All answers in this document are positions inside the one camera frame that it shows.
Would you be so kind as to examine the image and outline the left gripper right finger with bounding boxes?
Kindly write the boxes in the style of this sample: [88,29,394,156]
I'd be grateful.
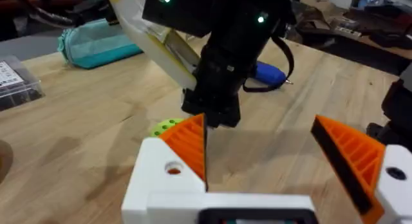
[310,115,412,224]

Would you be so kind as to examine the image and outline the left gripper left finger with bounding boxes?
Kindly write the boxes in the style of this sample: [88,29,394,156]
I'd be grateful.
[121,113,209,224]

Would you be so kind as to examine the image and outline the blue electric screwdriver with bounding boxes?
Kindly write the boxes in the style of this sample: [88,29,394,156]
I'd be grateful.
[253,61,294,88]

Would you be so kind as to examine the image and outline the heap of tools and boxes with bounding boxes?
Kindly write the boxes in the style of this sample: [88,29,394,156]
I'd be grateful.
[295,0,412,59]

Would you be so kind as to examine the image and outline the teal mesh bag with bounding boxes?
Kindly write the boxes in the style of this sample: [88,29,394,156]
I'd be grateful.
[57,17,144,70]

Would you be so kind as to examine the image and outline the clear box with label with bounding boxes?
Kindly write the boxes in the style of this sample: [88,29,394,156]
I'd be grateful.
[0,55,45,112]

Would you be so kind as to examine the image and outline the short black wrist cable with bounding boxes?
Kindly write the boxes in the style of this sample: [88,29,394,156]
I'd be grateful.
[241,35,295,93]

